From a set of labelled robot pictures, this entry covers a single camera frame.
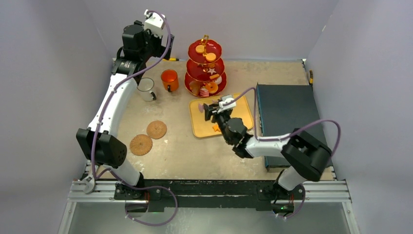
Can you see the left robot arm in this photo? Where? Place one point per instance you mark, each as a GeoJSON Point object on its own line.
{"type": "Point", "coordinates": [98, 142]}

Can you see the orange fish cookie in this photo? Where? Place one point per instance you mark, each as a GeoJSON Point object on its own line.
{"type": "Point", "coordinates": [216, 128]}

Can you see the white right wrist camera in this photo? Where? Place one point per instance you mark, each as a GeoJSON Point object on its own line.
{"type": "Point", "coordinates": [226, 102]}

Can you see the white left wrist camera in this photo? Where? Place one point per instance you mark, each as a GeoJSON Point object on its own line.
{"type": "Point", "coordinates": [154, 23]}

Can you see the red white cake slice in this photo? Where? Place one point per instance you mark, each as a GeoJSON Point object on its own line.
{"type": "Point", "coordinates": [204, 92]}

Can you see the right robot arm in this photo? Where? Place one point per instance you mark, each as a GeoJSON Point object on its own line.
{"type": "Point", "coordinates": [306, 155]}

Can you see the square scalloped biscuit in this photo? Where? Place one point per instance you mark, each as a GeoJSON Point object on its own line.
{"type": "Point", "coordinates": [215, 76]}

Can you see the orange mug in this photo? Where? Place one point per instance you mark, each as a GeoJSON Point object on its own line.
{"type": "Point", "coordinates": [170, 80]}

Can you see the red handled adjustable wrench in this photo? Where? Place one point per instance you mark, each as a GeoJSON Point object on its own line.
{"type": "Point", "coordinates": [89, 183]}

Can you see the pink handled metal tongs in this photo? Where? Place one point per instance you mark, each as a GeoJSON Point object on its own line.
{"type": "Point", "coordinates": [201, 108]}

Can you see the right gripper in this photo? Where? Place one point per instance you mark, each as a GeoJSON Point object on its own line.
{"type": "Point", "coordinates": [211, 112]}

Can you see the round biscuit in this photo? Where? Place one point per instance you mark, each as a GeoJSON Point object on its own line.
{"type": "Point", "coordinates": [210, 57]}
{"type": "Point", "coordinates": [200, 49]}

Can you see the white ribbed mug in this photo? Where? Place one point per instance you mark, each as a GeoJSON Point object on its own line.
{"type": "Point", "coordinates": [146, 89]}

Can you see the red three tier stand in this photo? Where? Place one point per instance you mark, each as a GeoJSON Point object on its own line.
{"type": "Point", "coordinates": [197, 65]}

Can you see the white iced star cookie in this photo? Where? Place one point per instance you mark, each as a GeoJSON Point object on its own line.
{"type": "Point", "coordinates": [211, 71]}

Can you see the round woven coaster far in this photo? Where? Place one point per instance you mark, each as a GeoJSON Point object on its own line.
{"type": "Point", "coordinates": [156, 129]}

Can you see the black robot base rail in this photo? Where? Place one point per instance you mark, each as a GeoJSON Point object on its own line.
{"type": "Point", "coordinates": [161, 193]}

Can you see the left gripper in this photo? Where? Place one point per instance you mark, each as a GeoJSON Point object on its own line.
{"type": "Point", "coordinates": [161, 50]}

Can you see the yellow black tool handle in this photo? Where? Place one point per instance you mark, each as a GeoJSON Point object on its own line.
{"type": "Point", "coordinates": [311, 78]}

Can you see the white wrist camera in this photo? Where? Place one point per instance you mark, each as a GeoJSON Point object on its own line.
{"type": "Point", "coordinates": [226, 102]}
{"type": "Point", "coordinates": [154, 23]}

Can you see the yellow serving tray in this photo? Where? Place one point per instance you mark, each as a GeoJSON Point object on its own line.
{"type": "Point", "coordinates": [202, 128]}

